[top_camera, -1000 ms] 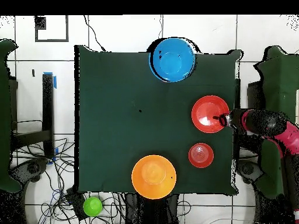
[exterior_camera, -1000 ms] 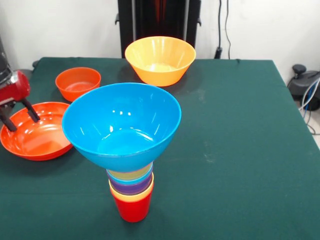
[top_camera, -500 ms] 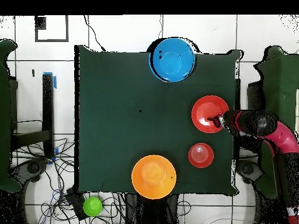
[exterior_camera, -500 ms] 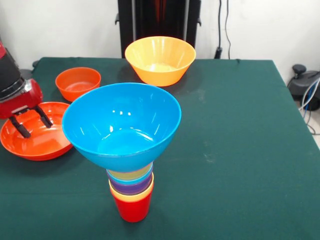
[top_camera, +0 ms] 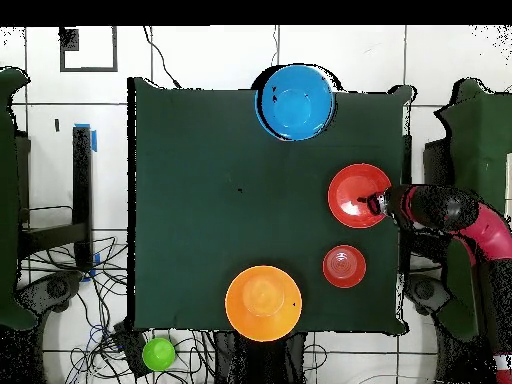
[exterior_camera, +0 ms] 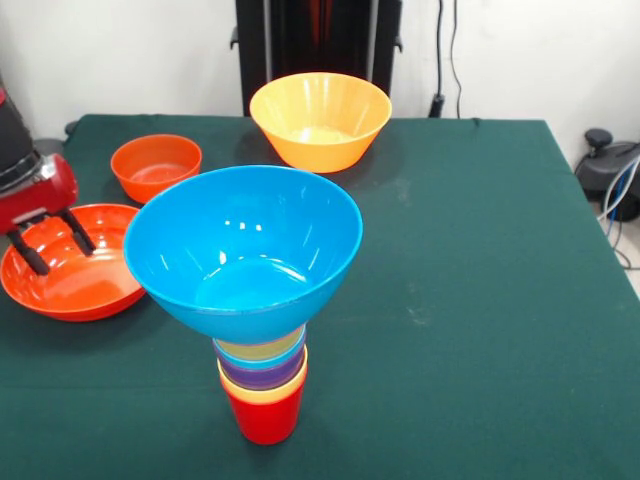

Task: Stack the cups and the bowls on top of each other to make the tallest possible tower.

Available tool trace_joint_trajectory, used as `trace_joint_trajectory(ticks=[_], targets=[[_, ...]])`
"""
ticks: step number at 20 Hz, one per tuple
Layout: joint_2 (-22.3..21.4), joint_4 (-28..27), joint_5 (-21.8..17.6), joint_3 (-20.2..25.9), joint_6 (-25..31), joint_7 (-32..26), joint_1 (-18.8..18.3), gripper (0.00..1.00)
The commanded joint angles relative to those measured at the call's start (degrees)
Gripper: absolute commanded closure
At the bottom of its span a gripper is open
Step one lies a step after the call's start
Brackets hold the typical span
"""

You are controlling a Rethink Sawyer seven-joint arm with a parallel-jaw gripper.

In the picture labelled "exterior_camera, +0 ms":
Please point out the translucent yellow cup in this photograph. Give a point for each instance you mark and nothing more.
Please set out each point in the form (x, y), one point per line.
(255, 350)

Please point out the purple cup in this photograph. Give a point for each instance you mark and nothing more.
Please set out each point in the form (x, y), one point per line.
(260, 378)

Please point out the black stand base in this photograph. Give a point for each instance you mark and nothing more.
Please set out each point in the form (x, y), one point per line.
(597, 170)

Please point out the large blue bowl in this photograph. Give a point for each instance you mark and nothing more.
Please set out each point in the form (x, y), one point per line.
(240, 225)

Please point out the orange-yellow cup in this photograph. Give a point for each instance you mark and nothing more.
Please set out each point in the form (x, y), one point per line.
(265, 398)

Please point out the red cup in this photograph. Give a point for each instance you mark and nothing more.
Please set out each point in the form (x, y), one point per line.
(267, 422)

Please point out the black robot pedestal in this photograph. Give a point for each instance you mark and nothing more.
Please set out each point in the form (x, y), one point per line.
(320, 40)

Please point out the blue cup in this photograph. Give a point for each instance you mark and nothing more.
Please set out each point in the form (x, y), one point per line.
(260, 364)

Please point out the dark green table cloth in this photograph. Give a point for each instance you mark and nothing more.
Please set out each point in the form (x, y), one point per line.
(450, 350)

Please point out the large shallow orange bowl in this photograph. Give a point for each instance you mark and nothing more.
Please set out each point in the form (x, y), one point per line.
(85, 295)

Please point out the grey stand base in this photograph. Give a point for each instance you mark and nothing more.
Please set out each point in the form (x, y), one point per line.
(50, 146)

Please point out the small orange bowl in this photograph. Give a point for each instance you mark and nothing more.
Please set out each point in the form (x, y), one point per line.
(150, 165)

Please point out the large yellow bowl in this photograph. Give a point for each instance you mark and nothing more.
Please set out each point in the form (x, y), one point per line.
(320, 145)

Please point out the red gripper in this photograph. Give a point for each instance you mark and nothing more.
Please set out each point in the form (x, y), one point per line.
(45, 197)

